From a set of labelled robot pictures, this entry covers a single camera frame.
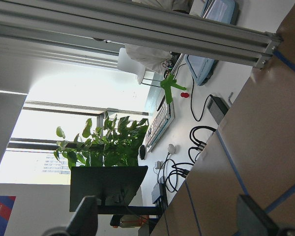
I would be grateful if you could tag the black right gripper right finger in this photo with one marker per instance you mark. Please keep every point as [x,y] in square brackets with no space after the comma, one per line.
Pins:
[252,220]

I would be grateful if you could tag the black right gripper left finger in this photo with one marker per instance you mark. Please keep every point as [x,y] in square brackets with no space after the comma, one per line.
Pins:
[85,220]

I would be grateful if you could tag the white keyboard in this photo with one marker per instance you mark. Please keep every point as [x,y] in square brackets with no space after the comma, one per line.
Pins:
[160,122]

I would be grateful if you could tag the black monitor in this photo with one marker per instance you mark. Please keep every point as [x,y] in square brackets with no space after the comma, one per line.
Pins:
[113,188]

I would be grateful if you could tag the green handled reacher grabber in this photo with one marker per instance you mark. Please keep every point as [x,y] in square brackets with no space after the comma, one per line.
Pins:
[170,81]

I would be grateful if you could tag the black power adapter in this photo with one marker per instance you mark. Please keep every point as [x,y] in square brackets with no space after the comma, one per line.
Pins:
[217,108]

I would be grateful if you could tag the green potted plant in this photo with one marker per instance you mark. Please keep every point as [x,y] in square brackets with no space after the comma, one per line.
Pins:
[115,143]

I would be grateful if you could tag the red small object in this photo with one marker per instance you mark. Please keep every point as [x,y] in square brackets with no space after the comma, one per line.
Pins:
[184,94]

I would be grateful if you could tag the aluminium frame post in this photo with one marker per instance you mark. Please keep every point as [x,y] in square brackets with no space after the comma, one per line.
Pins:
[132,23]

